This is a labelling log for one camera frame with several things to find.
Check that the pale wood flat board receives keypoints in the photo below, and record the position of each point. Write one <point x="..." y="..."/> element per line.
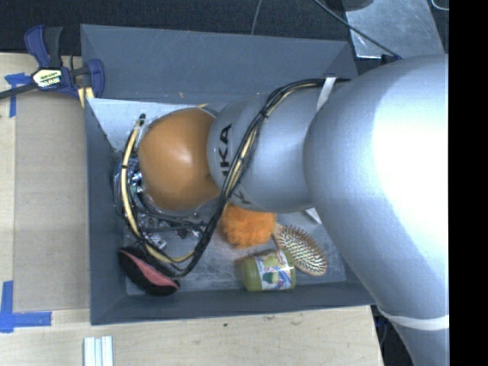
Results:
<point x="49" y="204"/>

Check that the black and red oval pad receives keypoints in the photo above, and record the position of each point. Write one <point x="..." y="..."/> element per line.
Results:
<point x="146" y="275"/>

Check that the orange fluffy ball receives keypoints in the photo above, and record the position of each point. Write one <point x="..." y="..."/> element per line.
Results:
<point x="246" y="227"/>

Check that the grey metal bin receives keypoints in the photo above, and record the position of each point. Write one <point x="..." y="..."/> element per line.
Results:
<point x="213" y="67"/>

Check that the green jar with colourful label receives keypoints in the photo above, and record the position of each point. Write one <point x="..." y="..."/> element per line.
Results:
<point x="268" y="271"/>

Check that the wooden hairbrush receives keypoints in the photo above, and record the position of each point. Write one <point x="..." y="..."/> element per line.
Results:
<point x="303" y="252"/>

